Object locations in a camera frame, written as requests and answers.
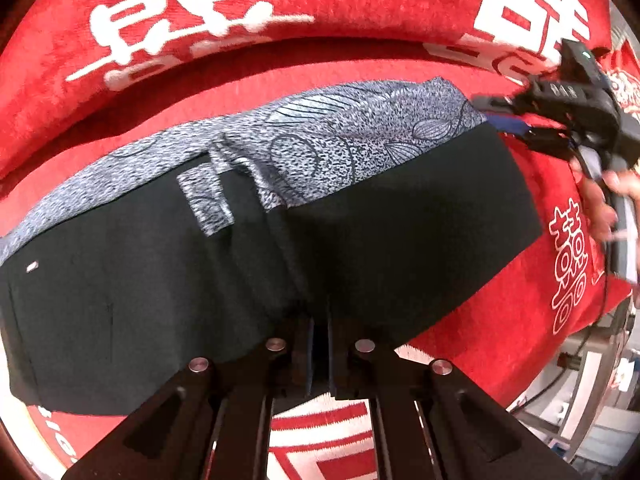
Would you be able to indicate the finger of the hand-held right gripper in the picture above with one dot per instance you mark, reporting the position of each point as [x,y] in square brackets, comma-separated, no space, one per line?
[515,126]
[500,102]

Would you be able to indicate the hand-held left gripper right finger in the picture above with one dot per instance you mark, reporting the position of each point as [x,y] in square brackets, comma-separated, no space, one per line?
[334,360]

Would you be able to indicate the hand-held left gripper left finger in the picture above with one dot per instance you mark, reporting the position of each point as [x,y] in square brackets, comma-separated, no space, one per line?
[306,360]

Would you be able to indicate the black pants with grey stripe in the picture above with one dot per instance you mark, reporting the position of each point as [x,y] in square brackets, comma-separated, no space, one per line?
[150,300]

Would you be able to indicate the person's right hand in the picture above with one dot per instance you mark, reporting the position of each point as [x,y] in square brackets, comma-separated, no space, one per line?
[597,205]

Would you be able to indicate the red printed blanket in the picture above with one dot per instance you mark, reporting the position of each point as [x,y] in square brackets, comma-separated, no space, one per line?
[350,0]

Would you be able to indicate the white metal frame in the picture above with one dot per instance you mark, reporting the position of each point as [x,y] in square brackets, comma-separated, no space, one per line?
[585,400]

